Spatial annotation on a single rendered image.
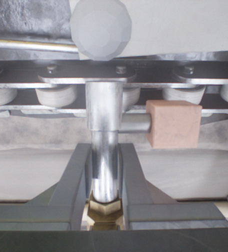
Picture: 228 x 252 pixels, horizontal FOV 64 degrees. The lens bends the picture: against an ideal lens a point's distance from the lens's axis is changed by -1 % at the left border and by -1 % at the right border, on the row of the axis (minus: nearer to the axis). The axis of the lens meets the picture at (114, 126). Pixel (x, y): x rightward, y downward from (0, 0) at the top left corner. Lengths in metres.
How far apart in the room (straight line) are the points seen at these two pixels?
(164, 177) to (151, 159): 0.06
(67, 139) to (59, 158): 0.04
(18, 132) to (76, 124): 0.09
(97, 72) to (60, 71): 0.03
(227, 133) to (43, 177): 0.31
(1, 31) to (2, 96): 0.06
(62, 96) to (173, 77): 0.11
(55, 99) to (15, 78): 0.04
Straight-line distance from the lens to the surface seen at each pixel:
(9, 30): 0.19
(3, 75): 0.21
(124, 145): 0.15
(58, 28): 0.18
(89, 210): 0.17
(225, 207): 0.46
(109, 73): 0.18
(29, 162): 0.33
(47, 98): 0.18
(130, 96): 0.17
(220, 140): 0.31
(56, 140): 0.28
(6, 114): 0.26
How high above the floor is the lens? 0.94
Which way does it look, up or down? 49 degrees down
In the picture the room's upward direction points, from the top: 178 degrees clockwise
